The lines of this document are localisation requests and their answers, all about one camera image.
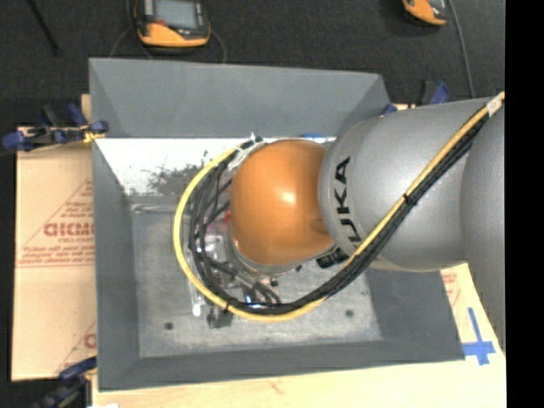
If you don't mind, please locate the grey metal bin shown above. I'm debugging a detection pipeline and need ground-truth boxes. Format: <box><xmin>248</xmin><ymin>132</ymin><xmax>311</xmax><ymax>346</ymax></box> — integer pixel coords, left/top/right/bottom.
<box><xmin>88</xmin><ymin>57</ymin><xmax>466</xmax><ymax>391</ymax></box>

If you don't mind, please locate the black cylinder on white bracket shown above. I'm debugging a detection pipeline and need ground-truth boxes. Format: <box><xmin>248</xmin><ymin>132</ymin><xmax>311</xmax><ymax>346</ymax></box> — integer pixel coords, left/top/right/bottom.
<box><xmin>315</xmin><ymin>248</ymin><xmax>343</xmax><ymax>270</ymax></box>

